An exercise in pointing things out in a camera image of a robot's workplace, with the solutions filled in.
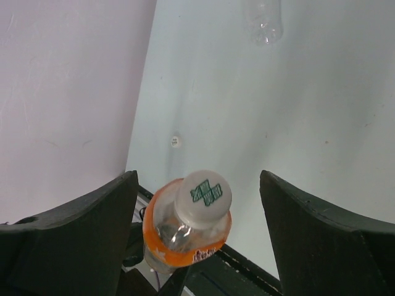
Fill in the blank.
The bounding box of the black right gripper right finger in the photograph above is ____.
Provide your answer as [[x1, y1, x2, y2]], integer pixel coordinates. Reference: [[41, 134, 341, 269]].
[[260, 171, 394, 295]]

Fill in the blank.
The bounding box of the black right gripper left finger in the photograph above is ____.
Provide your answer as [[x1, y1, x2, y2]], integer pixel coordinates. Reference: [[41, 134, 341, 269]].
[[1, 171, 138, 295]]

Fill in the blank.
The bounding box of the orange label tea bottle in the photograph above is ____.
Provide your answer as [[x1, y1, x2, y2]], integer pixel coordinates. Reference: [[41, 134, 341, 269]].
[[143, 178, 232, 274]]

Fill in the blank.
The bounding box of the white green-print bottle cap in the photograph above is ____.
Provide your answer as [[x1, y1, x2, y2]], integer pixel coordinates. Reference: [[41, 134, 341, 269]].
[[170, 134, 182, 149]]

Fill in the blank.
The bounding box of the white orange-bottle cap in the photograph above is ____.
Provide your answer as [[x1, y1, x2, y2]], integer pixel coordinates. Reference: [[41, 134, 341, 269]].
[[174, 170, 232, 229]]

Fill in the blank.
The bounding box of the clear unlabelled plastic bottle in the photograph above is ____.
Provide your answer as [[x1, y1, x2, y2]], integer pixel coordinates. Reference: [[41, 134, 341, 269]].
[[242, 0, 283, 46]]

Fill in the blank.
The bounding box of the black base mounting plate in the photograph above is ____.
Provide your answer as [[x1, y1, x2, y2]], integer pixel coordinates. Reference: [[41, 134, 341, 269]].
[[117, 186, 282, 295]]

